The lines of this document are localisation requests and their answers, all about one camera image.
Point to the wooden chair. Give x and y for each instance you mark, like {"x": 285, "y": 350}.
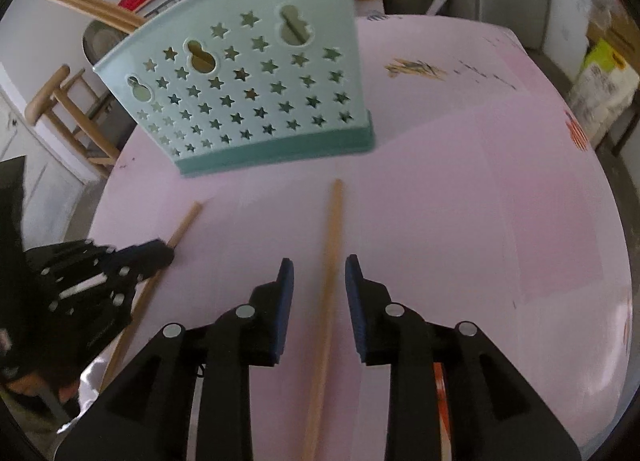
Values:
{"x": 47, "y": 93}

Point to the green bag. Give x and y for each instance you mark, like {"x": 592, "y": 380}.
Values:
{"x": 407, "y": 3}

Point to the person's left hand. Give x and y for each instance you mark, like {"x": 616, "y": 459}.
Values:
{"x": 30, "y": 382}

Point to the crumpled clear plastic wrap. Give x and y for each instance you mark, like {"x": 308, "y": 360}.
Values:
{"x": 595, "y": 6}

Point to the green and white sack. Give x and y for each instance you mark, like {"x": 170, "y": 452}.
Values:
{"x": 600, "y": 91}

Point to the mint green utensil holder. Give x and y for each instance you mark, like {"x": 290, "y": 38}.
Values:
{"x": 280, "y": 153}

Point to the pink printed tablecloth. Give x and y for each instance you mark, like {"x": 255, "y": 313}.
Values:
{"x": 475, "y": 191}

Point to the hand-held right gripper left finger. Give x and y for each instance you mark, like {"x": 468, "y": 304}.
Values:
{"x": 284, "y": 311}

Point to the wooden chopstick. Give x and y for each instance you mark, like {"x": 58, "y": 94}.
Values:
{"x": 186, "y": 226}
{"x": 332, "y": 241}
{"x": 90, "y": 1}

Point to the cardboard box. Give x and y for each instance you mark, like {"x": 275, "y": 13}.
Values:
{"x": 615, "y": 26}

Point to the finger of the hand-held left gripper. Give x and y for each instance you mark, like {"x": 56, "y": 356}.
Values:
{"x": 150, "y": 256}
{"x": 115, "y": 298}

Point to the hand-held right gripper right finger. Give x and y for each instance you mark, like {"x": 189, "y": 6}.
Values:
{"x": 356, "y": 311}

